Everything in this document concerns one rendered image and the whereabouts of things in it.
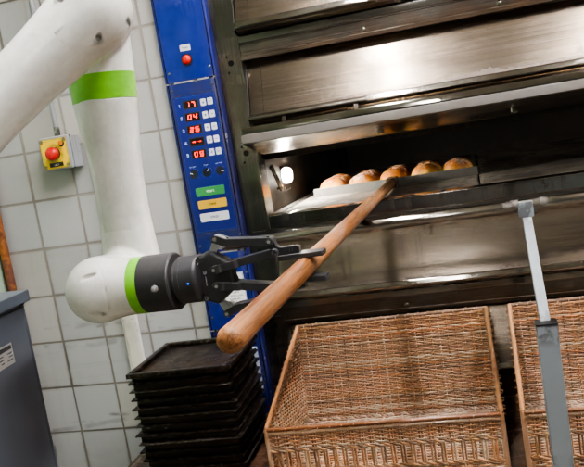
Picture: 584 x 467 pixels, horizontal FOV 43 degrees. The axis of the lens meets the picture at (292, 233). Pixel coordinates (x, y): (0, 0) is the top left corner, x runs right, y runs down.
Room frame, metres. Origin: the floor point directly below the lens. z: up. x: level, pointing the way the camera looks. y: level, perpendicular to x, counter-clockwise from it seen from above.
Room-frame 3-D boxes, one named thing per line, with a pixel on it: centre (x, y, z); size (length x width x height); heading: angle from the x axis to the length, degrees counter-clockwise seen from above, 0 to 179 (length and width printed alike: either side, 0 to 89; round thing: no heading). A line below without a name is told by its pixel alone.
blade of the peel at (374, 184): (2.66, -0.41, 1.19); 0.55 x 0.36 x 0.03; 76
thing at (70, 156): (2.29, 0.65, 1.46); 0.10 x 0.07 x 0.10; 76
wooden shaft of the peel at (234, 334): (1.57, -0.13, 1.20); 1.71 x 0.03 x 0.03; 166
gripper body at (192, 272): (1.16, 0.14, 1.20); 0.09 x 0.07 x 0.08; 76
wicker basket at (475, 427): (1.85, -0.18, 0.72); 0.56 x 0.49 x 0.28; 77
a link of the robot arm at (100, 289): (1.21, 0.31, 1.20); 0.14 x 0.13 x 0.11; 76
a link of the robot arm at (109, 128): (1.33, 0.29, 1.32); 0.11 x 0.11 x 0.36; 76
